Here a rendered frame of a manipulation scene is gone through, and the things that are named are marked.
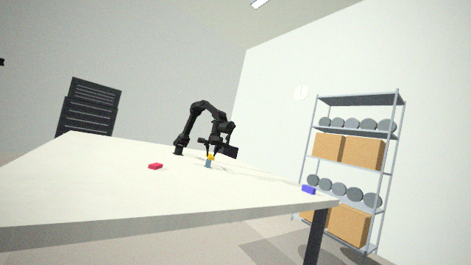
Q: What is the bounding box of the small pink block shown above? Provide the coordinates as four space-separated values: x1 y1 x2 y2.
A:
148 163 163 170

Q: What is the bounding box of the yellow bar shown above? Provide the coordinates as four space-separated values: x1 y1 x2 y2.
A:
206 153 215 160

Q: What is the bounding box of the blue rectangular block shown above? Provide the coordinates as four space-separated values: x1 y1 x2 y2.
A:
302 185 316 195

